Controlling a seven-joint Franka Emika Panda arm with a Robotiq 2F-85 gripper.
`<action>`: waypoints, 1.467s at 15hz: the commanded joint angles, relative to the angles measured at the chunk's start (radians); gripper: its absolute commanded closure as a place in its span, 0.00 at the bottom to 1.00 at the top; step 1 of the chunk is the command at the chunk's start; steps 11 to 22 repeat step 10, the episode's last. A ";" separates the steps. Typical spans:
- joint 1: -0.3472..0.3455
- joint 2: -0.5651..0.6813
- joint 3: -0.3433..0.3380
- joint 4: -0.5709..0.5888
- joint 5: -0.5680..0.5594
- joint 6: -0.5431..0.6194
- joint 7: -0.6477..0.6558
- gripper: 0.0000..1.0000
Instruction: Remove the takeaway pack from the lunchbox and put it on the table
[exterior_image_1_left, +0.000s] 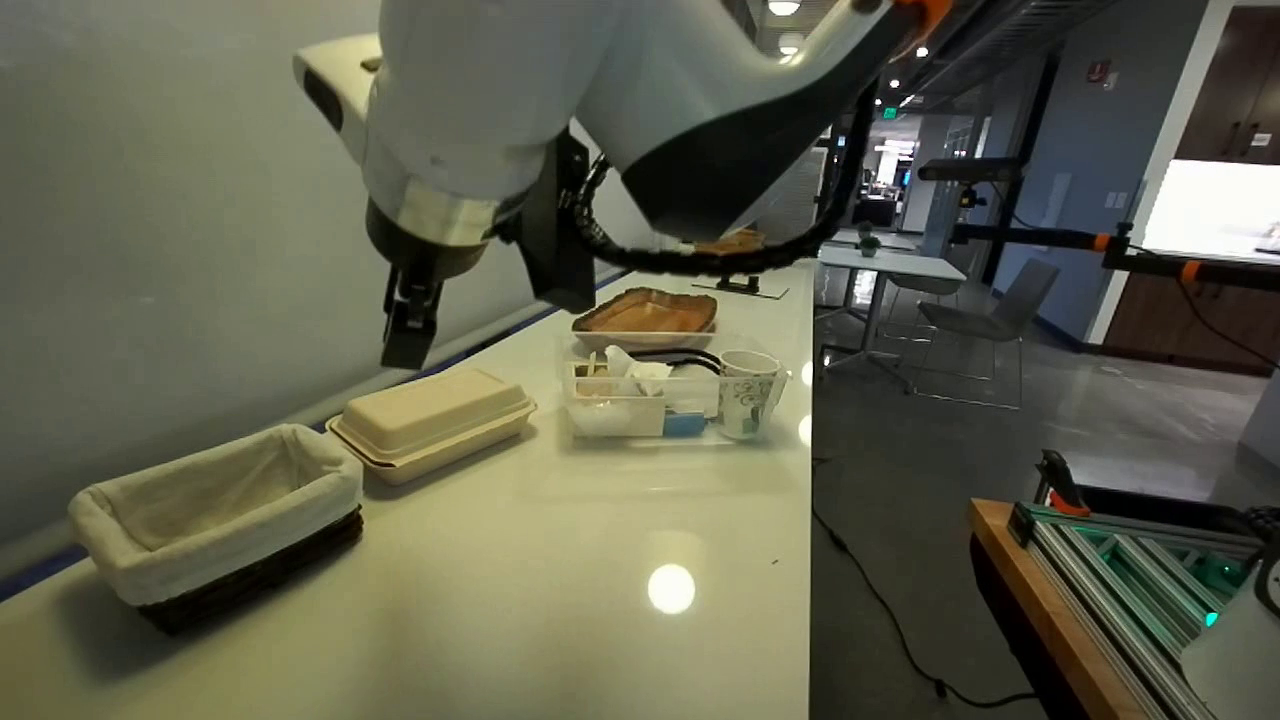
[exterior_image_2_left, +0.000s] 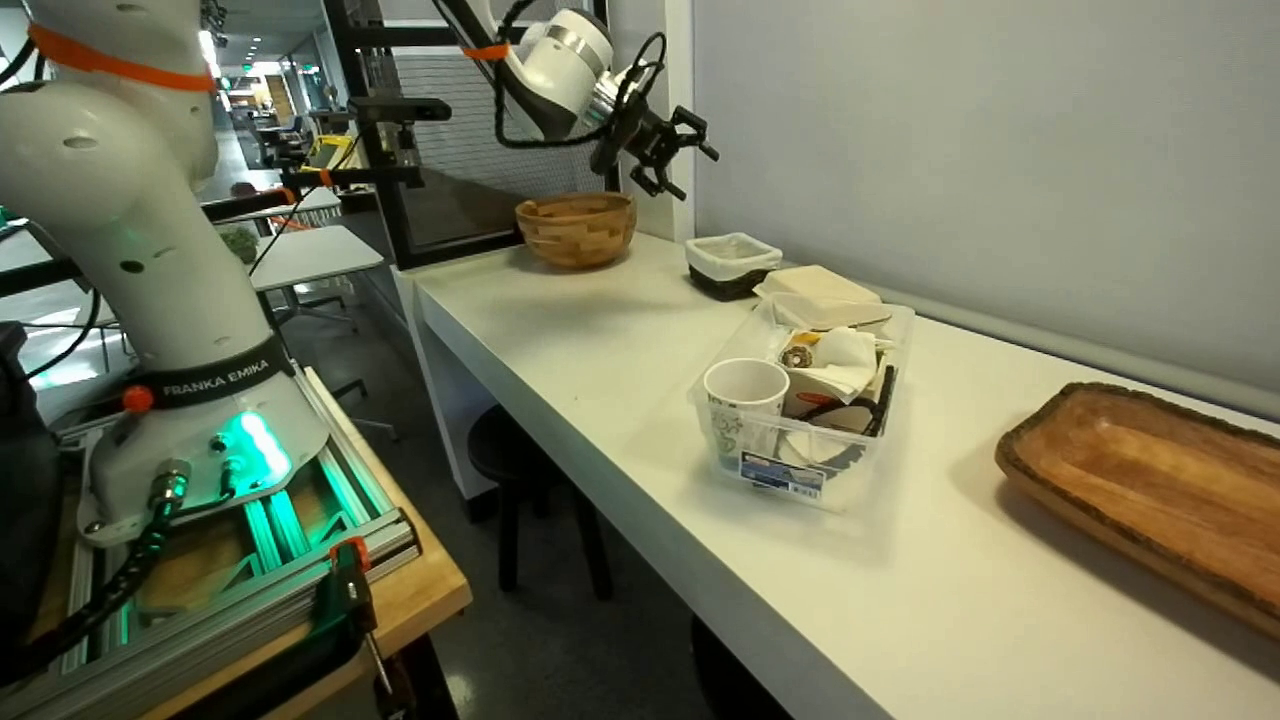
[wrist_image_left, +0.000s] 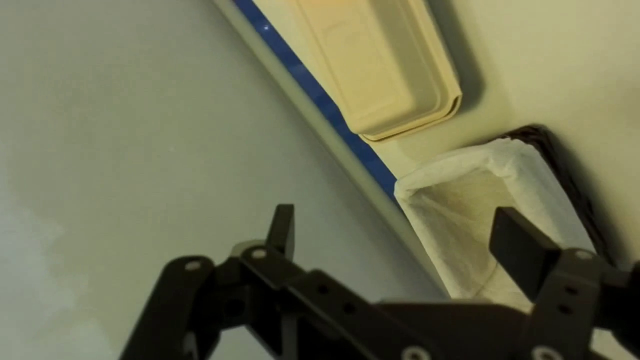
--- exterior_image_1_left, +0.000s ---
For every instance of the white paper cup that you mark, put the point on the white paper cup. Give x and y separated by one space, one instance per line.
750 393

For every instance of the clear plastic lunchbox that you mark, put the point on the clear plastic lunchbox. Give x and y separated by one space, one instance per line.
655 406

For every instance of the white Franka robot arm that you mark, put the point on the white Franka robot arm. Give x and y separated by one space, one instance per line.
533 92

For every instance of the black bar with orange clamps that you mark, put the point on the black bar with orange clamps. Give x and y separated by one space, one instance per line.
1135 254

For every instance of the beige clamshell takeaway pack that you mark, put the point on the beige clamshell takeaway pack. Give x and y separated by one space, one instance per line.
434 420

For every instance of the small black stand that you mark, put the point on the small black stand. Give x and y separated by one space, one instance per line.
736 280

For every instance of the white background table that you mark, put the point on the white background table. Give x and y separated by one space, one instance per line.
895 260

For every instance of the cloth-lined wicker basket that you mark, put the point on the cloth-lined wicker basket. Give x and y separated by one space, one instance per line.
214 513

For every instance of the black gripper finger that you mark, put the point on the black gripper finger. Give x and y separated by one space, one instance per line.
410 321

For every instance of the crumpled white napkin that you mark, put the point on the crumpled white napkin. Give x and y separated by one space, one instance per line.
638 370

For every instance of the bright white screen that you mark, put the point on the bright white screen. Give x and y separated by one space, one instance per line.
1218 204

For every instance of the small round ceiling light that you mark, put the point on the small round ceiling light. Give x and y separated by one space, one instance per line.
790 44

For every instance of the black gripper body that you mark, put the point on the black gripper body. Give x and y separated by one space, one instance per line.
424 244

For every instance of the grey office chair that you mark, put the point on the grey office chair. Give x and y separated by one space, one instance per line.
993 304

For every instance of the rectangular wooden tray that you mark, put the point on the rectangular wooden tray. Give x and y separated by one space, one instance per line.
646 316

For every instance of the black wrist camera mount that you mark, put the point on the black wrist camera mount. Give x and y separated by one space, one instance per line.
560 225

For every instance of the wooden base board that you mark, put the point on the wooden base board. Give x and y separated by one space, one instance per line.
1053 612

